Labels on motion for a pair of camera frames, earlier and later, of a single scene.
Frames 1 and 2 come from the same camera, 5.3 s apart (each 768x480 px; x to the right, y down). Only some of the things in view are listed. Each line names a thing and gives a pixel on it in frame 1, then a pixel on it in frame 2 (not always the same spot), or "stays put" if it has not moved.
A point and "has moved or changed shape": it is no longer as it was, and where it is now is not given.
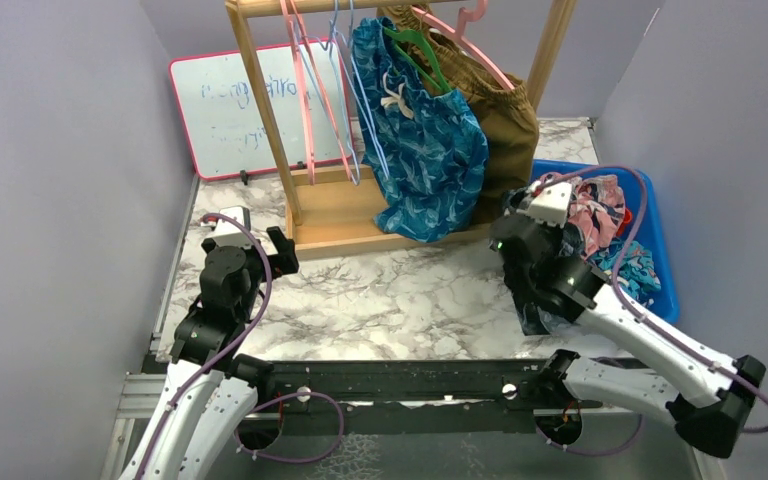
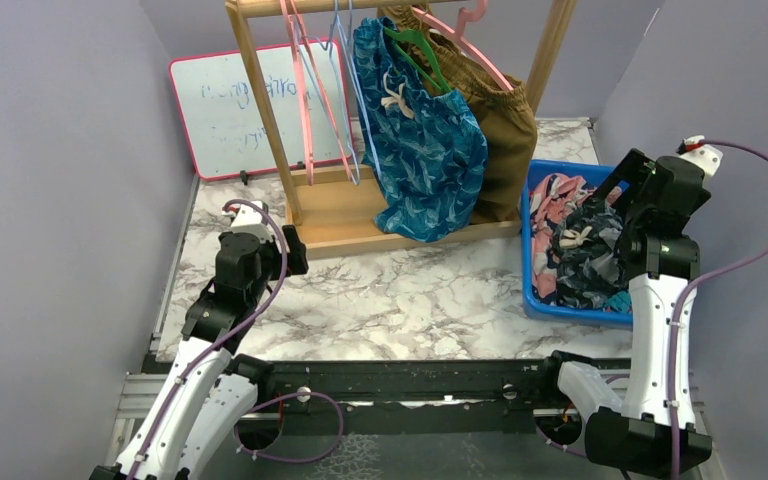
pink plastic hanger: [294, 46] stays put
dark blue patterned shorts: [428, 146] stays put
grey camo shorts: [531, 320] has moved or changed shape
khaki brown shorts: [509, 116] stays put
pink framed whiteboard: [224, 120] stays put
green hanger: [441, 83] stays put
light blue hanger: [361, 92] → [358, 97]
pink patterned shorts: [596, 212] has moved or changed shape
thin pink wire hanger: [323, 88] stays put
